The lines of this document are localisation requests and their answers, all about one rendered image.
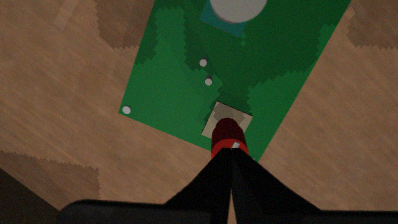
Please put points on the green circuit board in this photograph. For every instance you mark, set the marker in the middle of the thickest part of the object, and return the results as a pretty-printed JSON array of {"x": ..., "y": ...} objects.
[{"x": 210, "y": 88}]

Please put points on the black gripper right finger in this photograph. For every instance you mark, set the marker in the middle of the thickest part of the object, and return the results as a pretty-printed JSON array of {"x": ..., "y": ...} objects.
[{"x": 260, "y": 198}]

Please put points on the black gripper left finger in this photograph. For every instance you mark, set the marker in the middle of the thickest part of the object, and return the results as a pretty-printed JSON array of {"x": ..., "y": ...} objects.
[{"x": 205, "y": 200}]

